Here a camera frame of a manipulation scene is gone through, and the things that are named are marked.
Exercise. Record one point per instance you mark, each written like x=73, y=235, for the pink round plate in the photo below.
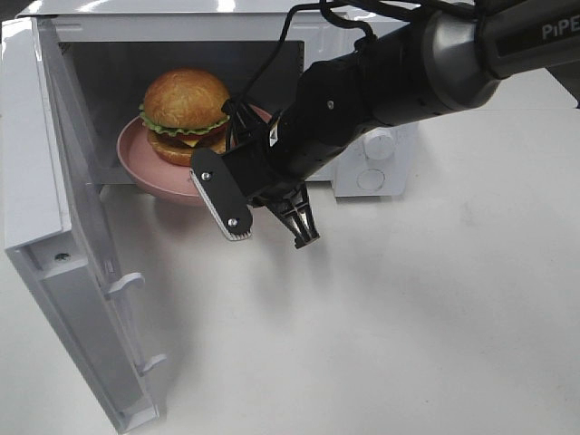
x=150, y=172

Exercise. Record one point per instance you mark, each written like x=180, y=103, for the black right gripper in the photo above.
x=270, y=159

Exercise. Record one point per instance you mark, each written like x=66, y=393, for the burger with lettuce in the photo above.
x=182, y=111

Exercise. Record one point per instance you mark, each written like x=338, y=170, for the white microwave oven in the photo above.
x=112, y=50

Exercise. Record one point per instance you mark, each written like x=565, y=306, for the white microwave door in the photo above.
x=56, y=232

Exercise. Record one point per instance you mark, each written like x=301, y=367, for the white round door button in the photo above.
x=371, y=179

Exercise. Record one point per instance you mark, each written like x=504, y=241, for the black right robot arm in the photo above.
x=445, y=58

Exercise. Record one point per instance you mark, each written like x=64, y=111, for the white lower microwave knob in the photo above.
x=378, y=144

